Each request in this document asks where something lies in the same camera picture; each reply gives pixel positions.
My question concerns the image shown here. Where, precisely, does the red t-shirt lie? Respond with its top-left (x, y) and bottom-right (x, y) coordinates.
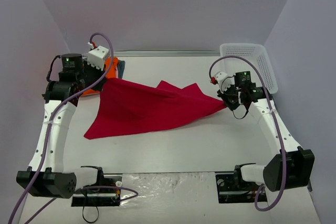
top-left (84, 79), bottom-right (226, 140)

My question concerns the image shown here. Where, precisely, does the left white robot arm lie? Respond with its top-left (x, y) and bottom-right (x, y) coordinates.
top-left (16, 49), bottom-right (110, 199)

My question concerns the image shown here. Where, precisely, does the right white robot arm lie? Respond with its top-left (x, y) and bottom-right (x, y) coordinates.
top-left (211, 71), bottom-right (314, 192)

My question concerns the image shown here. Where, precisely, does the orange folded t-shirt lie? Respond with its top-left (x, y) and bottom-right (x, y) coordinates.
top-left (82, 57), bottom-right (119, 96)

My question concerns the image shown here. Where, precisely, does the blue-grey folded t-shirt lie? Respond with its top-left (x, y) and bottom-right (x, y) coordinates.
top-left (117, 60), bottom-right (125, 79)

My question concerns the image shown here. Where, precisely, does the white plastic basket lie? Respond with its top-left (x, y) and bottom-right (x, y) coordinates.
top-left (219, 42), bottom-right (278, 94)

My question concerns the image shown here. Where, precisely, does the white foam front board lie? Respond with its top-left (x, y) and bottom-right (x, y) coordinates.
top-left (20, 173), bottom-right (319, 223)

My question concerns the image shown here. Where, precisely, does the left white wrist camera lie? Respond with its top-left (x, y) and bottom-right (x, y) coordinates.
top-left (87, 46), bottom-right (110, 70)

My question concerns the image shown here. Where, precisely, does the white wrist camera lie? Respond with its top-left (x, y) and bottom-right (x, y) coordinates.
top-left (214, 71), bottom-right (234, 93)
top-left (87, 46), bottom-right (110, 70)

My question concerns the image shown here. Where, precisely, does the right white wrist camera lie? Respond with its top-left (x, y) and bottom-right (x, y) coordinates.
top-left (214, 71), bottom-right (234, 93)

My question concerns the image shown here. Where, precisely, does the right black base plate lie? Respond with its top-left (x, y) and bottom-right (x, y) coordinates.
top-left (215, 172), bottom-right (259, 204)

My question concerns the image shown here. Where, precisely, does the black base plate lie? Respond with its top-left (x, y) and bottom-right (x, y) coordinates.
top-left (71, 174), bottom-right (122, 207)
top-left (215, 172), bottom-right (259, 204)

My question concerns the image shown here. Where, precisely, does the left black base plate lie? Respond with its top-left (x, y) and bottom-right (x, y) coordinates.
top-left (71, 174), bottom-right (122, 207)

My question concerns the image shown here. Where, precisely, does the black thin cable loop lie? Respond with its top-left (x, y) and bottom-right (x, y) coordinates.
top-left (81, 195), bottom-right (100, 222)

